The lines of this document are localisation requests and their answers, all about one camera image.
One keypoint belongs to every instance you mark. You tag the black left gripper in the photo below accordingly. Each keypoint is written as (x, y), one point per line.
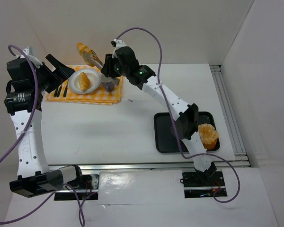
(49, 77)

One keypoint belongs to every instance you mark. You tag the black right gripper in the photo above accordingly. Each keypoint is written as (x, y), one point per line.
(108, 66)

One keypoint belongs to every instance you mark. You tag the striped bread roll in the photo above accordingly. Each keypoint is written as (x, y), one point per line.
(84, 82)

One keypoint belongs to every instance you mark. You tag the orange croissant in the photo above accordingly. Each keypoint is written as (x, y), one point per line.
(81, 48)

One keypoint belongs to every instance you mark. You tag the metal tongs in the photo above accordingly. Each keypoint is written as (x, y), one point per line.
(94, 60)

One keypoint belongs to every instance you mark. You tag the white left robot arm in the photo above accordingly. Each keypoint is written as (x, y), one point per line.
(29, 79)

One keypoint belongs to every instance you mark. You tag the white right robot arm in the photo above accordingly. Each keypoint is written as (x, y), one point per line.
(184, 117)

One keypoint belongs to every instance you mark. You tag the purple mug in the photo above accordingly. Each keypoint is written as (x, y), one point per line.
(107, 83)

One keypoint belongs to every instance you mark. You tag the white paper plate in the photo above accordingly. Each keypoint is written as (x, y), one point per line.
(94, 77)

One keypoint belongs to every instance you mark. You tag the black plastic tray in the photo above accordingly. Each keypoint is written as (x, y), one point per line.
(166, 142)

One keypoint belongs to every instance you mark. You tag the sugared orange muffin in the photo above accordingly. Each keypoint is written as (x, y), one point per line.
(208, 136)

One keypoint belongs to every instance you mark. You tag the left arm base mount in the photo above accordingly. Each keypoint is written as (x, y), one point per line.
(86, 190)

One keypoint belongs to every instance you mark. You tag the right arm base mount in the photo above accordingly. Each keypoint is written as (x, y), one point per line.
(195, 187)

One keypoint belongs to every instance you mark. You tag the aluminium rail frame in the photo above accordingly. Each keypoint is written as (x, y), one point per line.
(123, 133)

